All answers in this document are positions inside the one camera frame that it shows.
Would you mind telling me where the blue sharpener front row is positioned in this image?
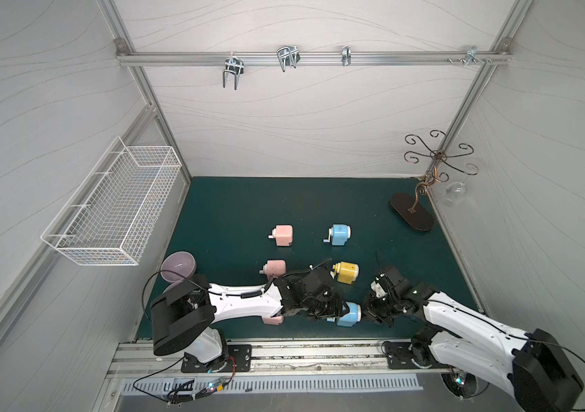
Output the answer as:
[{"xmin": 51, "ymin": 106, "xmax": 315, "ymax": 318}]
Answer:
[{"xmin": 327, "ymin": 302, "xmax": 362, "ymax": 327}]

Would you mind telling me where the blue sharpener row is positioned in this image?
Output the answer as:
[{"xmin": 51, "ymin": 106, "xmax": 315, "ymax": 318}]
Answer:
[
  {"xmin": 323, "ymin": 224, "xmax": 352, "ymax": 247},
  {"xmin": 327, "ymin": 302, "xmax": 362, "ymax": 327}
]

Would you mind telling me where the yellow sharpener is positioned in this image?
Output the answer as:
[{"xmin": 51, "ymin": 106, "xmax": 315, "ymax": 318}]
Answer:
[{"xmin": 331, "ymin": 262, "xmax": 359, "ymax": 284}]

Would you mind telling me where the pink sharpener front row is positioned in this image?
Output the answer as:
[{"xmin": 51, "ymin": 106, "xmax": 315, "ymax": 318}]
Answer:
[{"xmin": 262, "ymin": 316, "xmax": 284, "ymax": 325}]

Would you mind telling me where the pink sharpener row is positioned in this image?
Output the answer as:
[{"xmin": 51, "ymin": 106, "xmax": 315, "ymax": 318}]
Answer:
[
  {"xmin": 262, "ymin": 316, "xmax": 284, "ymax": 325},
  {"xmin": 259, "ymin": 260, "xmax": 287, "ymax": 279},
  {"xmin": 268, "ymin": 225, "xmax": 294, "ymax": 247}
]

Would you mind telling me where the blue sharpener back row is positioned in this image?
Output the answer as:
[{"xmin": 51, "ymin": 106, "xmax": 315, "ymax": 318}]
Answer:
[{"xmin": 323, "ymin": 224, "xmax": 352, "ymax": 247}]

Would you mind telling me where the pink sharpener back row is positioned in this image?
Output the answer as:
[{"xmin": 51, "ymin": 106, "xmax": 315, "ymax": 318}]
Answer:
[{"xmin": 268, "ymin": 225, "xmax": 294, "ymax": 247}]

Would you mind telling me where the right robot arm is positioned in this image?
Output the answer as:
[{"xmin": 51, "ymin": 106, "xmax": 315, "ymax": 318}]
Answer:
[{"xmin": 362, "ymin": 266, "xmax": 584, "ymax": 411}]

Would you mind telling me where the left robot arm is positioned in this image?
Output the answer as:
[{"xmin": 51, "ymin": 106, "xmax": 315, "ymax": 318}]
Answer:
[{"xmin": 150, "ymin": 265, "xmax": 362, "ymax": 364}]

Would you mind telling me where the black metal hook stand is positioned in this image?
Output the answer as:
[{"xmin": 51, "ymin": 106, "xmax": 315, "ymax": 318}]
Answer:
[{"xmin": 390, "ymin": 134, "xmax": 479, "ymax": 233}]

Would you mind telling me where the clear glass cup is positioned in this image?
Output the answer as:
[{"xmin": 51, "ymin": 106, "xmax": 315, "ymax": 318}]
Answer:
[{"xmin": 441, "ymin": 181, "xmax": 468, "ymax": 207}]

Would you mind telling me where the purple bowl rear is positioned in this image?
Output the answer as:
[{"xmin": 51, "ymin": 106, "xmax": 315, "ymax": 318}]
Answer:
[{"xmin": 160, "ymin": 252, "xmax": 196, "ymax": 284}]

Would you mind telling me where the metal hook small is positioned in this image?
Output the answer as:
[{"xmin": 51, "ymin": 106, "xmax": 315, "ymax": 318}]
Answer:
[{"xmin": 342, "ymin": 46, "xmax": 352, "ymax": 67}]

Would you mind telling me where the metal hook middle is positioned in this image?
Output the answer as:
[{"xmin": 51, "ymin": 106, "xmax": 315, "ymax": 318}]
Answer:
[{"xmin": 276, "ymin": 46, "xmax": 300, "ymax": 72}]

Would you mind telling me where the metal hook left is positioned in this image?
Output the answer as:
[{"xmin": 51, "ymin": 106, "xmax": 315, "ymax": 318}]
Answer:
[{"xmin": 222, "ymin": 56, "xmax": 244, "ymax": 90}]

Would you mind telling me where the metal hook right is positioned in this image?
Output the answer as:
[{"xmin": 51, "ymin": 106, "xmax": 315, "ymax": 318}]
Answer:
[{"xmin": 447, "ymin": 46, "xmax": 493, "ymax": 67}]

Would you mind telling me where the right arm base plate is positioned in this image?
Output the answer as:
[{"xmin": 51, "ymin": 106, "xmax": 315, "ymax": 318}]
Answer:
[{"xmin": 380, "ymin": 341, "xmax": 448, "ymax": 370}]

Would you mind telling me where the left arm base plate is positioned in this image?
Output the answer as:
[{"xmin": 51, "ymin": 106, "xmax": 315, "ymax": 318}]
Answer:
[{"xmin": 181, "ymin": 344, "xmax": 252, "ymax": 374}]

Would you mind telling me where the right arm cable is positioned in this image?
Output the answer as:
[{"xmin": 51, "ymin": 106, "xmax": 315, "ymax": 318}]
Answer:
[{"xmin": 438, "ymin": 367, "xmax": 492, "ymax": 400}]

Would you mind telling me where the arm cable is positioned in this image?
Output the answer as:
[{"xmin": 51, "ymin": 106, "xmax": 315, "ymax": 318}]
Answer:
[
  {"xmin": 131, "ymin": 354, "xmax": 238, "ymax": 405},
  {"xmin": 438, "ymin": 367, "xmax": 492, "ymax": 400}
]

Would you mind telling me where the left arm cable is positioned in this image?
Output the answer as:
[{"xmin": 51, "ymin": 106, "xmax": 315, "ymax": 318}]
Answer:
[{"xmin": 131, "ymin": 354, "xmax": 238, "ymax": 405}]

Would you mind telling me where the white slotted cable duct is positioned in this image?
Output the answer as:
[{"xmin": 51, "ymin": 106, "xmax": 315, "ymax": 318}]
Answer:
[{"xmin": 121, "ymin": 374, "xmax": 423, "ymax": 398}]

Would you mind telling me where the white wire basket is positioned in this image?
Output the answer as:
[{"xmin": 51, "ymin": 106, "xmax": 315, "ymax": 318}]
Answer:
[{"xmin": 40, "ymin": 137, "xmax": 182, "ymax": 266}]

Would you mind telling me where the aluminium top rail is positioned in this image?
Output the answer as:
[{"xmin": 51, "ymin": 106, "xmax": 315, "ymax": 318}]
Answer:
[{"xmin": 117, "ymin": 47, "xmax": 512, "ymax": 68}]

